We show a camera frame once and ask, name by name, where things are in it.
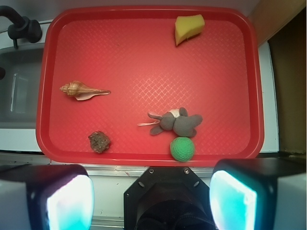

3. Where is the brown pine cone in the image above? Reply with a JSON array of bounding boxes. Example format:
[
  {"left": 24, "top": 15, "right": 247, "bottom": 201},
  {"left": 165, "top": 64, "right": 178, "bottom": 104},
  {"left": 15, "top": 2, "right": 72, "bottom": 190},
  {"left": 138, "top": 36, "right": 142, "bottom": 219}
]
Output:
[{"left": 88, "top": 131, "right": 111, "bottom": 154}]

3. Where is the grey sink basin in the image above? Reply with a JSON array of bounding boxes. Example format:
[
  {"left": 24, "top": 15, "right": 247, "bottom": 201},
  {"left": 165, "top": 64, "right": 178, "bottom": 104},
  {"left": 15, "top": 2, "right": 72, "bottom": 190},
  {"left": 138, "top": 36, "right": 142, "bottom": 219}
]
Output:
[{"left": 0, "top": 44, "right": 44, "bottom": 129}]

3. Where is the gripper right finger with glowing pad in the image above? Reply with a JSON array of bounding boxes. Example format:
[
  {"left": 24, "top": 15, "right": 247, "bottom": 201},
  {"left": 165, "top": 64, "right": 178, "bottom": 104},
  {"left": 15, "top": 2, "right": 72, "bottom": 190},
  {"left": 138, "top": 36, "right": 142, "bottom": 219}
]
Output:
[{"left": 210, "top": 158, "right": 307, "bottom": 230}]

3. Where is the grey plush mouse toy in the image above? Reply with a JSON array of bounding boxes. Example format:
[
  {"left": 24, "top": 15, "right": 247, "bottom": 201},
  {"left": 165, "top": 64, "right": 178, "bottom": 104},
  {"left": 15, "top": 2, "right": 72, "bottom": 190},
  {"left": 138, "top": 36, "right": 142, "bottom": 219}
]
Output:
[{"left": 137, "top": 107, "right": 203, "bottom": 138}]

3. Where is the green dimpled ball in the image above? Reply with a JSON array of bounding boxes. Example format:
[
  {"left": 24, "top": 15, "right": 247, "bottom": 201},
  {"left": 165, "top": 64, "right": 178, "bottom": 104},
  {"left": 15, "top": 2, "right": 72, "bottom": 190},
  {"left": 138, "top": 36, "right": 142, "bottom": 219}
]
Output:
[{"left": 170, "top": 137, "right": 195, "bottom": 162}]

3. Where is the yellow sponge wedge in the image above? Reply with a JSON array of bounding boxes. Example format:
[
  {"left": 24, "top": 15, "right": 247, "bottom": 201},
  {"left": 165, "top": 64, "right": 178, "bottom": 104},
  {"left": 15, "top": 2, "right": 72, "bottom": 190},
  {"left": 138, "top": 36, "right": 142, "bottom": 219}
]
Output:
[{"left": 175, "top": 14, "right": 205, "bottom": 46}]

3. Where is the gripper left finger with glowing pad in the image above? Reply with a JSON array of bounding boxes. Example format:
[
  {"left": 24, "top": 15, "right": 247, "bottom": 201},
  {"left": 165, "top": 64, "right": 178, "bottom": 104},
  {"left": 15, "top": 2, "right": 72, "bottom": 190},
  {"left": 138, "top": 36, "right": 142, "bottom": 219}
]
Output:
[{"left": 0, "top": 164, "right": 94, "bottom": 230}]

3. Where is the brown spiral seashell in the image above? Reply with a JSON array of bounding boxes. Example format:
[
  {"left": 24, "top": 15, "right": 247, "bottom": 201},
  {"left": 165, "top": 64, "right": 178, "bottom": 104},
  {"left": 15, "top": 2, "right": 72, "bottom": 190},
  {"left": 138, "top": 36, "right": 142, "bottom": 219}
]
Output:
[{"left": 59, "top": 80, "right": 111, "bottom": 101}]

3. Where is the black faucet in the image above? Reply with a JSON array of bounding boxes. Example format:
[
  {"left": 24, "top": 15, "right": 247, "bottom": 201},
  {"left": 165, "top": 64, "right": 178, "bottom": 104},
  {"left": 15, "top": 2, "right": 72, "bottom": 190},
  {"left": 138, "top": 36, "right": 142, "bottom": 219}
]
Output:
[{"left": 0, "top": 5, "right": 43, "bottom": 49}]

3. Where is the red plastic tray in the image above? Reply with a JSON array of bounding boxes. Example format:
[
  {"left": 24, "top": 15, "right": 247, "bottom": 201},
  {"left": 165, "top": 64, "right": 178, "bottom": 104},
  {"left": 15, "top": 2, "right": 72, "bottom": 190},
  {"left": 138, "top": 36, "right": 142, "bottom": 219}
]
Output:
[{"left": 36, "top": 6, "right": 264, "bottom": 167}]

